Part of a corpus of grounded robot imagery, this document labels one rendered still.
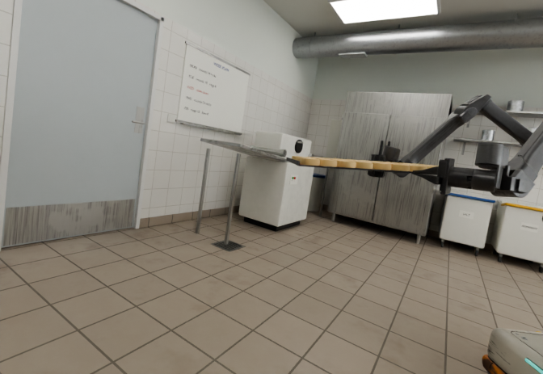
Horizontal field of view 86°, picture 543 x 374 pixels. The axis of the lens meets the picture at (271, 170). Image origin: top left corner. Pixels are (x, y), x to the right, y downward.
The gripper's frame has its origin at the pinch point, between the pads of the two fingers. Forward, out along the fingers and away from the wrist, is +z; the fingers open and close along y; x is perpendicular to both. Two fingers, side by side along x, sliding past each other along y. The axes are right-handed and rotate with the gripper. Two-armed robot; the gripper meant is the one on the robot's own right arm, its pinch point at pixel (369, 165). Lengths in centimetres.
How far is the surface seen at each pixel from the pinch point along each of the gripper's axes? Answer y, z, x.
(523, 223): -57, -347, 49
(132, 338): -92, 64, -78
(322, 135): 43, -361, -258
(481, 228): -72, -341, 9
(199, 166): -24, -80, -246
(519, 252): -93, -347, 50
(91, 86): 42, 46, -222
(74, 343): -91, 84, -89
